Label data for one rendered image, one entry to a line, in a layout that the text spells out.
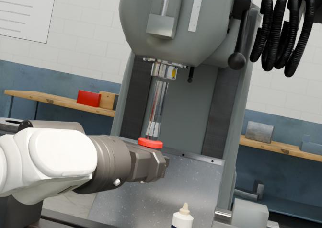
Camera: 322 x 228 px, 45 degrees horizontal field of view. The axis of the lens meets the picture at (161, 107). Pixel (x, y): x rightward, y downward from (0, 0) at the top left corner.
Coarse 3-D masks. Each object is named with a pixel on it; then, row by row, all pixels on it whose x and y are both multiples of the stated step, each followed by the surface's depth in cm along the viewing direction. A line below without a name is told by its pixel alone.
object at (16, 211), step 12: (0, 120) 75; (12, 120) 77; (0, 132) 70; (12, 132) 72; (0, 204) 70; (12, 204) 71; (24, 204) 74; (36, 204) 78; (0, 216) 70; (12, 216) 71; (24, 216) 75; (36, 216) 79
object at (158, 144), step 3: (138, 138) 72; (141, 138) 72; (144, 138) 73; (138, 141) 72; (141, 141) 71; (144, 141) 70; (147, 141) 70; (150, 141) 71; (153, 141) 71; (156, 141) 72; (159, 141) 73; (141, 144) 71; (144, 144) 70; (147, 144) 70; (150, 144) 70; (153, 144) 70; (156, 144) 70; (159, 144) 71; (162, 144) 72; (150, 147) 70; (153, 147) 70; (156, 147) 71; (159, 147) 71
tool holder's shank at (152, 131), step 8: (160, 88) 71; (160, 96) 71; (152, 104) 71; (160, 104) 71; (152, 112) 71; (160, 112) 72; (152, 120) 71; (160, 120) 72; (152, 128) 71; (160, 128) 72; (152, 136) 71
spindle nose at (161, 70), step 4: (156, 64) 70; (160, 64) 70; (164, 64) 69; (152, 68) 71; (156, 68) 70; (160, 68) 70; (164, 68) 70; (168, 68) 70; (172, 68) 70; (176, 68) 71; (152, 72) 71; (156, 72) 70; (160, 72) 70; (164, 72) 70; (168, 72) 70; (176, 72) 71; (156, 76) 70; (160, 76) 70; (164, 76) 70; (168, 76) 70; (172, 76) 70
